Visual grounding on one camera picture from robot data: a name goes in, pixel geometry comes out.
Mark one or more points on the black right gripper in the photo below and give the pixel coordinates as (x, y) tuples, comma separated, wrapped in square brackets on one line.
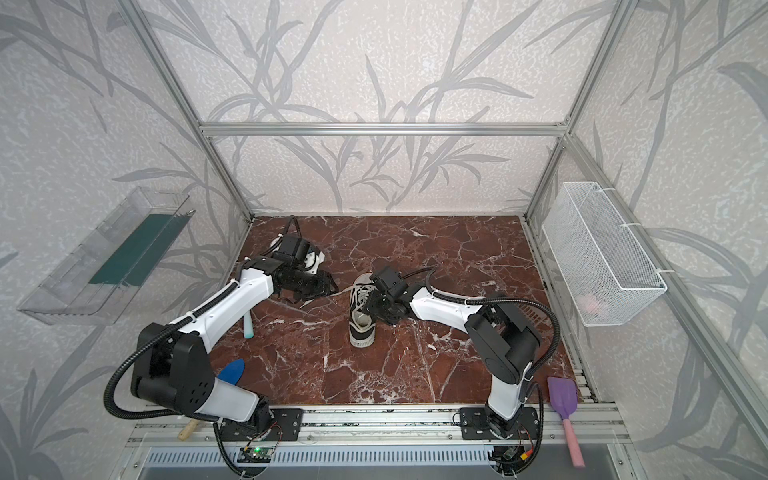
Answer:
[(381, 301)]

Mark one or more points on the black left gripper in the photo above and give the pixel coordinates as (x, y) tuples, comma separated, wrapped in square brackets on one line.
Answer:
[(315, 285)]

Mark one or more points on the black white canvas sneaker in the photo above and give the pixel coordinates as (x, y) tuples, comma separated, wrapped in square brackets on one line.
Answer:
[(361, 324)]

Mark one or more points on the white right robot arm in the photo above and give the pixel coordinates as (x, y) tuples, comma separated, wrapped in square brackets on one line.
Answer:
[(514, 337)]

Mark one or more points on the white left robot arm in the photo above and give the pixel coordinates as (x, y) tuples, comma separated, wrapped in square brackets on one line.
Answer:
[(170, 373)]

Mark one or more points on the light blue toy shovel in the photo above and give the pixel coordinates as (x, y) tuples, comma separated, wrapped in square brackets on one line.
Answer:
[(248, 329)]

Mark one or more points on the blue toy spatula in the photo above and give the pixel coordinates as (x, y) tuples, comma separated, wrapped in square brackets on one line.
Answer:
[(232, 372)]

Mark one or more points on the green circuit board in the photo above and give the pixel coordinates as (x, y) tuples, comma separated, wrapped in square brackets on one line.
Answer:
[(252, 455)]

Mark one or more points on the purple pink toy shovel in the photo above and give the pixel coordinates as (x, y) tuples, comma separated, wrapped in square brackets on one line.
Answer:
[(563, 395)]

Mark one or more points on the pink object in basket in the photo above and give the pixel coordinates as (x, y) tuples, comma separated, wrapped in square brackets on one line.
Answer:
[(591, 305)]

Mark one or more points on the aluminium horizontal frame bar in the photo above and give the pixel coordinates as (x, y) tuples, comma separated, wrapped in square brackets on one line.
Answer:
[(221, 129)]

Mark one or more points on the white wire mesh basket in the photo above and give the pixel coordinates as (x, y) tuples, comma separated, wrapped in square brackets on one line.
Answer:
[(598, 253)]

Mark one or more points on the clear plastic wall tray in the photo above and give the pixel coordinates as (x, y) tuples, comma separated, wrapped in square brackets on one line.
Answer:
[(96, 282)]

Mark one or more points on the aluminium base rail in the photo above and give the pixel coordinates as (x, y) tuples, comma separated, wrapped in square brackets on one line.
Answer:
[(396, 424)]

